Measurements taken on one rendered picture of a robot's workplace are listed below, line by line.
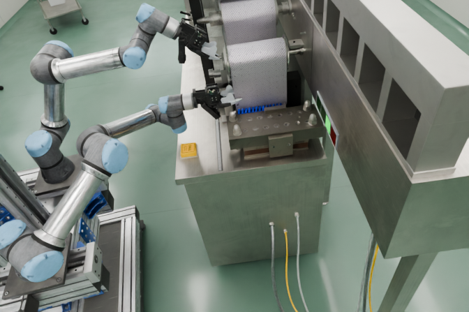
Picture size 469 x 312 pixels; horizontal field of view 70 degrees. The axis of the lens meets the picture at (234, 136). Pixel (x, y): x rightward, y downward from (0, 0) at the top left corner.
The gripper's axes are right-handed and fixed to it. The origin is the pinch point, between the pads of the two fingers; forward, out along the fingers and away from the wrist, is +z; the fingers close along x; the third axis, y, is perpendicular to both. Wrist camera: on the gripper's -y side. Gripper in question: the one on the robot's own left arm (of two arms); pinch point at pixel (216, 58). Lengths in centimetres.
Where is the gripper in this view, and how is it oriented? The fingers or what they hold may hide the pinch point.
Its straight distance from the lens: 147.6
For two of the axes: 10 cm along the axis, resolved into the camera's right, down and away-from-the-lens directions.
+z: 8.3, 3.7, 4.2
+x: -0.8, -6.7, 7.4
